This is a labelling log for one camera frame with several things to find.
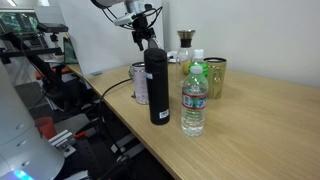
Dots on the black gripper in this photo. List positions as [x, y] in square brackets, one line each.
[142, 28]

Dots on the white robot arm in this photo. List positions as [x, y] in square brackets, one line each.
[20, 140]

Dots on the hinged canister lid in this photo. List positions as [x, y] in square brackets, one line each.
[156, 45]

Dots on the green plastic bottle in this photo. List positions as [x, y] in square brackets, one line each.
[199, 61]

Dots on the clear plastic water bottle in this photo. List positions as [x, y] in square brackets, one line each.
[194, 103]

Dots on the white power strip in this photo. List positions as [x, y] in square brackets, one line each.
[172, 56]

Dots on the glass carafe with silver funnel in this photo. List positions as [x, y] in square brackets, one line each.
[185, 46]

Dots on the white tin canister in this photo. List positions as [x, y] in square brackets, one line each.
[140, 85]

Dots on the black thermos flask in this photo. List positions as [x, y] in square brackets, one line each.
[157, 86]

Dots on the green bag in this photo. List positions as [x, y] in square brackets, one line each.
[70, 51]

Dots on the gold metal canister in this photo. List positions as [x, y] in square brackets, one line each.
[216, 80]

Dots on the computer monitor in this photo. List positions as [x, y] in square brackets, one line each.
[16, 22]

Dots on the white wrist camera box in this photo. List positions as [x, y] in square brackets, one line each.
[122, 20]

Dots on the black camera on stand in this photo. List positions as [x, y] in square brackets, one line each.
[52, 27]

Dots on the aluminium bracket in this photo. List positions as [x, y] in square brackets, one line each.
[62, 142]

